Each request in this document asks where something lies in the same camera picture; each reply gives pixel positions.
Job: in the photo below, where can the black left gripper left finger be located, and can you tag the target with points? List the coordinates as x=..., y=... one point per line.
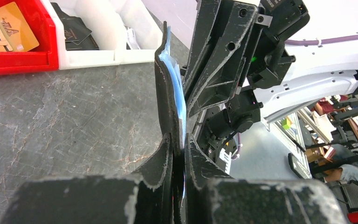
x=141, y=197

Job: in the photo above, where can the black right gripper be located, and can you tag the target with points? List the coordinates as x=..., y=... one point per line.
x=225, y=36

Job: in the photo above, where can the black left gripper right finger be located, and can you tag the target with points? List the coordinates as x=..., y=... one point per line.
x=214, y=197

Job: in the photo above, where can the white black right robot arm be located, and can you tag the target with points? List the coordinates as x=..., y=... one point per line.
x=253, y=60

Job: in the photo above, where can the stack of gold credit cards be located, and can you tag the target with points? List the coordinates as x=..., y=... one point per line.
x=15, y=33

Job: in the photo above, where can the white plastic bin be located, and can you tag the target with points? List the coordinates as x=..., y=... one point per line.
x=100, y=17
x=141, y=34

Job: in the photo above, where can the black wallet in bin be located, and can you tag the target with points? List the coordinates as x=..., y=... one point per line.
x=77, y=35

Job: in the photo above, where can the seated person in background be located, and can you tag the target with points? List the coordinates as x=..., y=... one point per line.
x=346, y=172

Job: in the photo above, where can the red plastic bin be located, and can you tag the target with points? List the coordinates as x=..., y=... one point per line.
x=42, y=58

